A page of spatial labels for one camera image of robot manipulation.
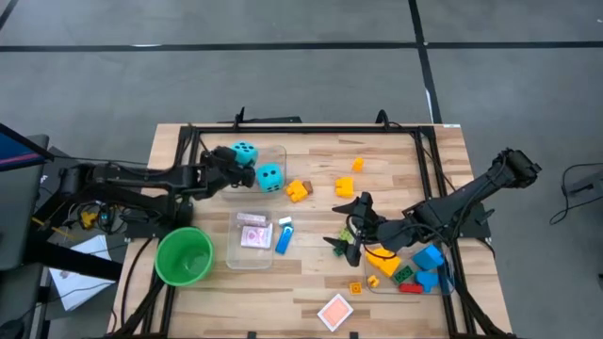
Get black equipment case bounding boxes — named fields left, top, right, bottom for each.
left=32, top=146, right=104, bottom=227

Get red and white card deck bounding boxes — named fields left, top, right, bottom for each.
left=235, top=212, right=270, bottom=228

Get yellow toy building block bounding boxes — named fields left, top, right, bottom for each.
left=285, top=179, right=310, bottom=203
left=334, top=176, right=355, bottom=199

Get black floor cable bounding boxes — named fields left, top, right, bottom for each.
left=548, top=162, right=603, bottom=226

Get black bracket with bar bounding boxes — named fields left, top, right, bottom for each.
left=219, top=106, right=302, bottom=129

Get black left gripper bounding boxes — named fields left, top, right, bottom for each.
left=200, top=145, right=258, bottom=193

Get blue flat studded plate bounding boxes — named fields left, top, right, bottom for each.
left=274, top=224, right=296, bottom=256

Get long blue building block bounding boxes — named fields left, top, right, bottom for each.
left=412, top=243, right=455, bottom=294

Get dark green long brick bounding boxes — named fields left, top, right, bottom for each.
left=393, top=266, right=416, bottom=284

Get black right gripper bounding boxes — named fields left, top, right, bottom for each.
left=321, top=191, right=412, bottom=268

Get green plastic bucket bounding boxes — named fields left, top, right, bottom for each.
left=154, top=226, right=216, bottom=287

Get orange playing card deck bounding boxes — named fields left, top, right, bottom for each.
left=317, top=293, right=355, bottom=332

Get black metal table frame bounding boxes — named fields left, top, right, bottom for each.
left=159, top=124, right=461, bottom=339

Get teal foam die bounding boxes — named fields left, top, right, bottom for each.
left=255, top=162, right=285, bottom=193
left=230, top=140, right=260, bottom=167

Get large yellow building block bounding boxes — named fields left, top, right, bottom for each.
left=366, top=248, right=402, bottom=278

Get short blue building block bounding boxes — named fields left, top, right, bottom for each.
left=415, top=269, right=440, bottom=294

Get wide clear plastic bin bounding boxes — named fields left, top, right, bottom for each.
left=361, top=234, right=456, bottom=297
left=209, top=145, right=288, bottom=202

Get pink playing card deck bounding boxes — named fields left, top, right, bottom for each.
left=240, top=224, right=274, bottom=250

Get dark blue monitor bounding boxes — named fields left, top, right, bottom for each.
left=0, top=121, right=56, bottom=173

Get white paper sheets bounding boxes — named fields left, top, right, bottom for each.
left=48, top=234, right=117, bottom=312

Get narrow clear plastic bin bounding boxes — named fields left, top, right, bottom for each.
left=225, top=209, right=275, bottom=270

